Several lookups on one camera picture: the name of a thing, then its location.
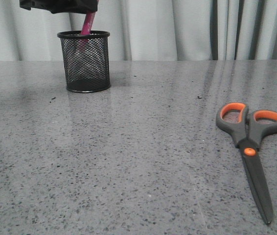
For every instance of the black mesh pen holder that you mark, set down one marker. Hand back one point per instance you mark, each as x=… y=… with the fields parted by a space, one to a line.
x=86 y=60

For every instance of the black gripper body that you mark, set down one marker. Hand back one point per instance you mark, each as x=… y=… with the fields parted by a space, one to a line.
x=61 y=6

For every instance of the grey orange scissors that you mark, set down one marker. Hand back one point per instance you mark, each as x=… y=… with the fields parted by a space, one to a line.
x=247 y=131

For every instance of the grey curtain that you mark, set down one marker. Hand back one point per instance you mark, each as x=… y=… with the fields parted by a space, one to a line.
x=149 y=30

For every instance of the pink pen with clear cap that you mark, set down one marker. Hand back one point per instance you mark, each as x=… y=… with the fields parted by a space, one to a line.
x=86 y=30

